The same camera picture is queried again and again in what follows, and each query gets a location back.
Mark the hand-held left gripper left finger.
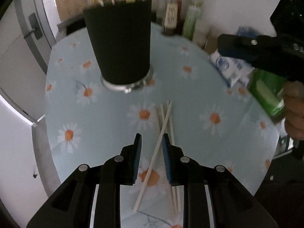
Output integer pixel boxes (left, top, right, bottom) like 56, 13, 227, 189
26, 133, 143, 228

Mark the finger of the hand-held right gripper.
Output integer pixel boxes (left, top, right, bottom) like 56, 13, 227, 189
217, 34, 291, 80

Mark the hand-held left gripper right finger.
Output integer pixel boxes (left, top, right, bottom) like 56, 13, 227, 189
161, 133, 278, 228

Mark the single white chopstick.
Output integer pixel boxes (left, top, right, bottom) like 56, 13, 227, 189
132, 101, 173, 212

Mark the pile of wooden chopsticks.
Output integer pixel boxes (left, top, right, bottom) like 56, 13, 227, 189
155, 100, 182, 215

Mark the black utensil holder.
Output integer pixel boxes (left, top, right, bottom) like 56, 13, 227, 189
83, 0, 153, 93

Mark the person's right hand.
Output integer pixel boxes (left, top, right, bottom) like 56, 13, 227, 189
282, 80, 304, 140

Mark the blue and white bag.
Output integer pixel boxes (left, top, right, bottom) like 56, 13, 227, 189
210, 26, 256, 89

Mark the light blue daisy tablecloth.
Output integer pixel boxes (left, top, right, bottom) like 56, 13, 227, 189
44, 22, 281, 228

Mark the green bag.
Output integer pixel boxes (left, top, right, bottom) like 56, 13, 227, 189
248, 69, 286, 124

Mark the row of condiment bottles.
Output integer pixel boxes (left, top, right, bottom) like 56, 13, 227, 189
152, 0, 205, 41

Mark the grey door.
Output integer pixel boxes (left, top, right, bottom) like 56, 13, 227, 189
13, 0, 56, 77

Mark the kitchen sink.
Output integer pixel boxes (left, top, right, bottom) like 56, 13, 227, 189
57, 14, 87, 36

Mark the wooden cutting board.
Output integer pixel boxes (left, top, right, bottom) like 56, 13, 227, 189
53, 0, 87, 23

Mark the black door handle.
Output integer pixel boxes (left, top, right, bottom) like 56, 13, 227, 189
25, 13, 43, 40

